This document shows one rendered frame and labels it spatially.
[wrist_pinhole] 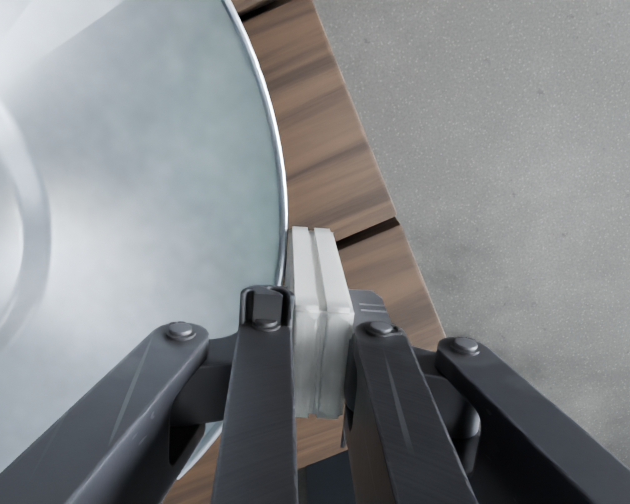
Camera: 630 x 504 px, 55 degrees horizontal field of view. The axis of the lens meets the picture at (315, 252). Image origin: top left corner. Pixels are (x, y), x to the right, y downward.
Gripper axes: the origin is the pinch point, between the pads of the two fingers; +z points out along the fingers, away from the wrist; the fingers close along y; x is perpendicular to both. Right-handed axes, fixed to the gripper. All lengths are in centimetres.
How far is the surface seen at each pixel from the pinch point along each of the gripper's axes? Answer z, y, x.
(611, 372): 42, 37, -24
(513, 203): 42.2, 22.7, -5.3
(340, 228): 7.3, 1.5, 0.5
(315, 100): 7.3, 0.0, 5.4
